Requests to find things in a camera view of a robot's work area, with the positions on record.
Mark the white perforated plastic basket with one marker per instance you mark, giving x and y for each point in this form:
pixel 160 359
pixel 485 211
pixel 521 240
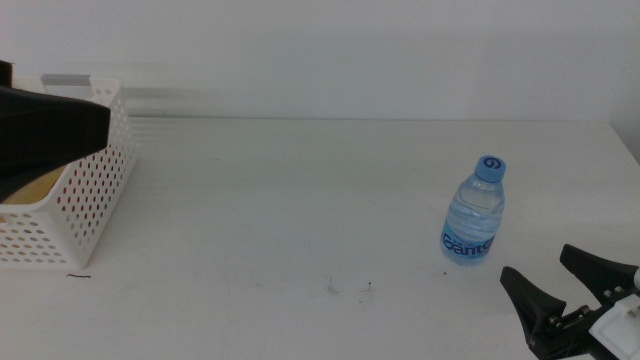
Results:
pixel 95 200

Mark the yellow tea bottle green label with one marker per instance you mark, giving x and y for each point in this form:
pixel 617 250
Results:
pixel 35 192

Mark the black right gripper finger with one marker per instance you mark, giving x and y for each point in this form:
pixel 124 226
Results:
pixel 532 305
pixel 597 275

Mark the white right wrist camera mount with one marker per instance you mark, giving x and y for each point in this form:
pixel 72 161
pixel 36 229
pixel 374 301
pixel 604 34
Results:
pixel 620 325

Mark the clear water bottle blue cap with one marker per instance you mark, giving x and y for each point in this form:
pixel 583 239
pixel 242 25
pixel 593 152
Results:
pixel 472 220

